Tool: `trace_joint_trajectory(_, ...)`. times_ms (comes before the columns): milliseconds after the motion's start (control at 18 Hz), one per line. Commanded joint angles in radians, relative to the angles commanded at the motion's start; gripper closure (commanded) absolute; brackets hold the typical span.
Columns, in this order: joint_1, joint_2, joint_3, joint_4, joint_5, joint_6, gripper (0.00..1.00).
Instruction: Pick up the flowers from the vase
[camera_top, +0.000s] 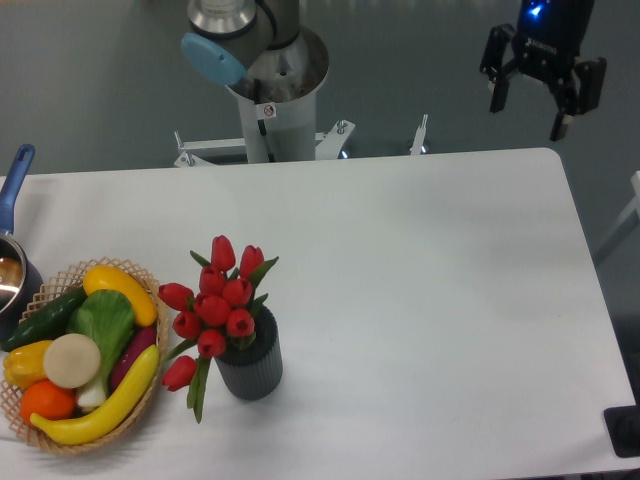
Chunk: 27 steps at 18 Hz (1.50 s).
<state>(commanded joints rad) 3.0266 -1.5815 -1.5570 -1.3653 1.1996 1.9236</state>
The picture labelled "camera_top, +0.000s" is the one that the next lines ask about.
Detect yellow squash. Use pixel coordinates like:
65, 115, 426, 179
82, 265, 158, 327

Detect green cucumber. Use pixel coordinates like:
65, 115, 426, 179
1, 288, 87, 352

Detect purple sweet potato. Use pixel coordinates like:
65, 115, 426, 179
109, 327, 156, 392

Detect yellow bell pepper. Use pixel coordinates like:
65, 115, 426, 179
3, 340, 53, 390

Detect orange fruit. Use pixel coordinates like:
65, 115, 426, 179
20, 380, 76, 424

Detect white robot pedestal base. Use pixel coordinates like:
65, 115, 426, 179
172, 25, 430, 169

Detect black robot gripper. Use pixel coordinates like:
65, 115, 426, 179
479, 1, 607, 141

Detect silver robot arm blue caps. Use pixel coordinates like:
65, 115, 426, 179
181, 1, 607, 141

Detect green lettuce bok choy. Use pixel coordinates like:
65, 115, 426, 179
66, 290, 135, 413

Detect beige round mushroom cap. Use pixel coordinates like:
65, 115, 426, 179
43, 333, 101, 389

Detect dark grey ribbed vase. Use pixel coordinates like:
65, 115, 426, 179
215, 306, 283, 401

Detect black device at table edge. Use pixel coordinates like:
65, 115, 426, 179
603, 405, 639, 458

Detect yellow banana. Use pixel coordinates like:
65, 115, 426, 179
30, 345, 160, 446

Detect red tulip bouquet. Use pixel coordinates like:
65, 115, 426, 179
159, 235, 278, 422

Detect white frame at right edge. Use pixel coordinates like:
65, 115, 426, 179
592, 171, 639, 268

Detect blue handled saucepan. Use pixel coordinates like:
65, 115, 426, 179
1, 144, 42, 341

